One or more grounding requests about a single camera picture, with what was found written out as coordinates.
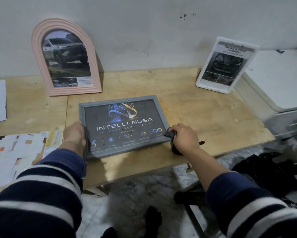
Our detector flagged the person's right hand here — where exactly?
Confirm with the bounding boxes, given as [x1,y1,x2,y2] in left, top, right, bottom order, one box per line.
[169,123,200,154]

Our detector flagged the person's left hand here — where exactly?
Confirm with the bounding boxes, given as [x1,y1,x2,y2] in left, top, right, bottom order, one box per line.
[61,120,87,156]

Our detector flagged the grey rectangular photo frame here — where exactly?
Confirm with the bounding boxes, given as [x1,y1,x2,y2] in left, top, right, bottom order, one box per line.
[78,95,173,161]

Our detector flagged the black cleaning cloth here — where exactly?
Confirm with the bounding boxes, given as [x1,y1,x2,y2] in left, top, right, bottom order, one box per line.
[164,130,205,156]

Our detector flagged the cut brochure pages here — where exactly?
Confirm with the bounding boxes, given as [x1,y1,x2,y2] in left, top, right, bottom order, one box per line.
[32,130,64,164]

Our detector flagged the white rectangular photo frame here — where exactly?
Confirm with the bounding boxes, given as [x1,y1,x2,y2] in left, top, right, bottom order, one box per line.
[195,36,260,95]

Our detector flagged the cut-up car brochure page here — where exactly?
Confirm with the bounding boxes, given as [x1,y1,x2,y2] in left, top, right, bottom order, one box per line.
[0,132,49,191]

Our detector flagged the double-sided arched brochure picture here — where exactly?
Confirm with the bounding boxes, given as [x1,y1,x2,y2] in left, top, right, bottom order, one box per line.
[42,29,94,88]

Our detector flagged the pink arched photo frame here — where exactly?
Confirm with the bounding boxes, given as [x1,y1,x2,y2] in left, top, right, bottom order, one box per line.
[31,18,102,97]

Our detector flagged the person's left forearm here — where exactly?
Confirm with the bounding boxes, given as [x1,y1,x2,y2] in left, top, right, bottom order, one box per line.
[0,143,87,238]

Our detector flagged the person's right forearm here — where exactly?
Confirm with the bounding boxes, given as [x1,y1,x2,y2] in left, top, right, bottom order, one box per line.
[184,146,297,238]

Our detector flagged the person's black shoe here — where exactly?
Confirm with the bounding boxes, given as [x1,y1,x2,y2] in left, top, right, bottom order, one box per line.
[145,206,162,238]
[100,227,118,238]

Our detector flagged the black stool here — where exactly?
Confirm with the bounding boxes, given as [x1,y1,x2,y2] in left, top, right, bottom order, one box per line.
[174,180,213,238]

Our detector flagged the black bag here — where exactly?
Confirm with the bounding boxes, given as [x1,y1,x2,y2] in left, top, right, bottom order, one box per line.
[232,152,297,196]

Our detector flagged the white cabinet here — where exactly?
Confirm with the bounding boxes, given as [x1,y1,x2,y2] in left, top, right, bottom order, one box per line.
[234,48,297,140]

